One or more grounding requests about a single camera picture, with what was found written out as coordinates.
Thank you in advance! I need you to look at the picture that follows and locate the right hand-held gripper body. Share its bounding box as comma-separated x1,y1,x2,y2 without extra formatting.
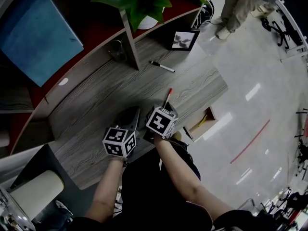
142,106,180,144

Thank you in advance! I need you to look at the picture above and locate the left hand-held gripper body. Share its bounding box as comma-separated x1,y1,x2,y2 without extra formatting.
102,125,138,159

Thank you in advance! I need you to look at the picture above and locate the red pen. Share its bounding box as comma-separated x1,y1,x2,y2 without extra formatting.
163,88,173,108

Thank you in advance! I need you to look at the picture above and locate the yellow pen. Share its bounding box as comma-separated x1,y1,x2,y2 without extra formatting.
197,114,208,128

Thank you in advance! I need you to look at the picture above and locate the wooden drawer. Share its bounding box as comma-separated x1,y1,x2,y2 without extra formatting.
184,106,219,143

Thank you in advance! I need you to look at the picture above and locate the black and white marker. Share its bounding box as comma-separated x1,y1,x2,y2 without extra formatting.
149,60,176,73

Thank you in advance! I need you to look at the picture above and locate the person's left forearm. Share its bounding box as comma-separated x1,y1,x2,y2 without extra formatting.
84,156,125,223

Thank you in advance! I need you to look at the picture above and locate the person's right forearm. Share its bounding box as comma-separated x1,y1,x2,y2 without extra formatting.
154,133,233,222

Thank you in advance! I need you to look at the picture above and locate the grey wooden desk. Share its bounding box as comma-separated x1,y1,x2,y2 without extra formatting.
48,36,229,191

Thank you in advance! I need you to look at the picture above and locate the grey wooden desk hutch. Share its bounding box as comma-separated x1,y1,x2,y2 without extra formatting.
0,0,212,154

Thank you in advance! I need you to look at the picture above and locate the black office chair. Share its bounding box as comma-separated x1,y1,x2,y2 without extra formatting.
261,15,304,50

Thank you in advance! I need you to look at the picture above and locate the person's black clothing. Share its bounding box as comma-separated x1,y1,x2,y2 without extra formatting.
72,138,287,231

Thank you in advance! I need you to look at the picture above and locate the clear drinking glass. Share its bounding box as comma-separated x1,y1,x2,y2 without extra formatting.
107,39,128,62

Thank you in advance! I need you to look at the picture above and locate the pile of black helmets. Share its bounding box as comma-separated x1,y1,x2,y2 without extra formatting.
192,0,215,31

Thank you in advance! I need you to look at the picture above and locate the green potted plant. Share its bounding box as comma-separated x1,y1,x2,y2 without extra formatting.
90,0,212,33

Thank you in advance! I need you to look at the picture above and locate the blue book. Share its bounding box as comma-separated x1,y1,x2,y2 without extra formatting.
0,0,84,88

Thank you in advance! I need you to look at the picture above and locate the black picture frame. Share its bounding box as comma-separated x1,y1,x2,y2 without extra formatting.
167,27,201,51

